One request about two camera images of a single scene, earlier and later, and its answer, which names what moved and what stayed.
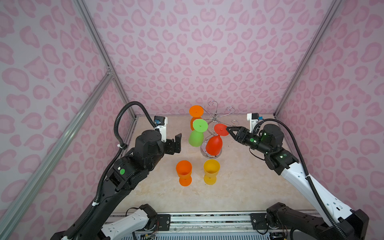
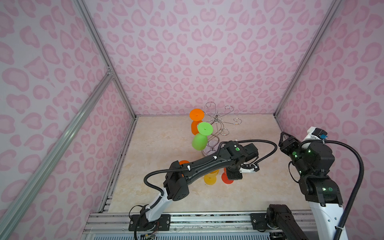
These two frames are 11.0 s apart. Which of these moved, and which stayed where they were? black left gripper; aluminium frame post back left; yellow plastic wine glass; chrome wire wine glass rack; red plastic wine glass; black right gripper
Moved: red plastic wine glass; black right gripper; black left gripper
Stayed: aluminium frame post back left; yellow plastic wine glass; chrome wire wine glass rack
